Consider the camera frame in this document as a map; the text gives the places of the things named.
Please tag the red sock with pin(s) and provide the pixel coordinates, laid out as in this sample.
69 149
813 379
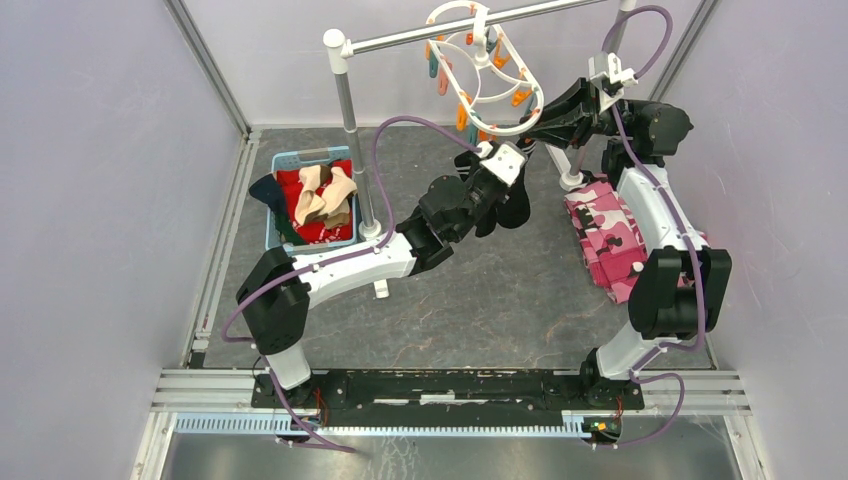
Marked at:
292 191

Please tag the pink clothespin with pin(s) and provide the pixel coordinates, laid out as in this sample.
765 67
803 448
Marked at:
443 81

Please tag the pink camouflage bag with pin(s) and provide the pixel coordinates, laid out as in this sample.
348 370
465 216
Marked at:
613 247

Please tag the silver white drying rack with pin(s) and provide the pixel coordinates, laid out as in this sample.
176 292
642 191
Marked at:
340 49

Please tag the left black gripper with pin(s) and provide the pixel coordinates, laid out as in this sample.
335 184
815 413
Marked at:
484 172

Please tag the white clip hanger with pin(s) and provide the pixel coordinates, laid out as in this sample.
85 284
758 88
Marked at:
497 93

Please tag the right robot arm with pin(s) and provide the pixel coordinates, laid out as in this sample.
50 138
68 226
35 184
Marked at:
679 293

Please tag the navy blue sock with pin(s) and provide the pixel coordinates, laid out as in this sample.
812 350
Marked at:
268 191

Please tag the light blue plastic basket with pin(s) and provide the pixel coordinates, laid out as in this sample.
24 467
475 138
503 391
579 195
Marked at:
285 166

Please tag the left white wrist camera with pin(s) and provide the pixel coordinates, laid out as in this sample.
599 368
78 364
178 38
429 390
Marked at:
505 161

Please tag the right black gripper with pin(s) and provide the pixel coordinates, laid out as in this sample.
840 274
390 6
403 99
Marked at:
581 101

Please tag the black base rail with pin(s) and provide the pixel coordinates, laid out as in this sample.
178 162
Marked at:
459 398

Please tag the beige sock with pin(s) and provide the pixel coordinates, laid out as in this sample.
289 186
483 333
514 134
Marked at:
325 196

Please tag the black white-striped sock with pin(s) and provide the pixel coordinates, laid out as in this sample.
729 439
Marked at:
467 169

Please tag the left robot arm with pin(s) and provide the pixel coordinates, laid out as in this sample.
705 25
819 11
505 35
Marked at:
279 292

